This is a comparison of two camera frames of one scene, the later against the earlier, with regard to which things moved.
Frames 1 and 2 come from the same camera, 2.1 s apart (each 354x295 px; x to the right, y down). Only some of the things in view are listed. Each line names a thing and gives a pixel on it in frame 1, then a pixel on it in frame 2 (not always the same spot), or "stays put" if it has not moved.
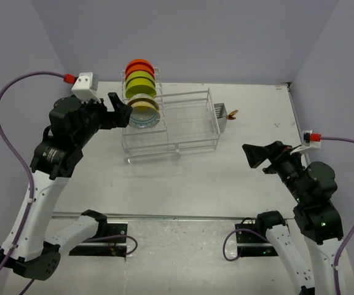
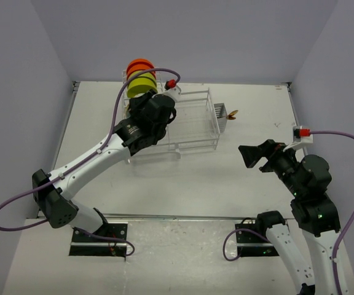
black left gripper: (120, 118) to (137, 102)
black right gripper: (257, 153) stays put
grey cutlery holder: (220, 110) stays put
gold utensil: (230, 117) stays put
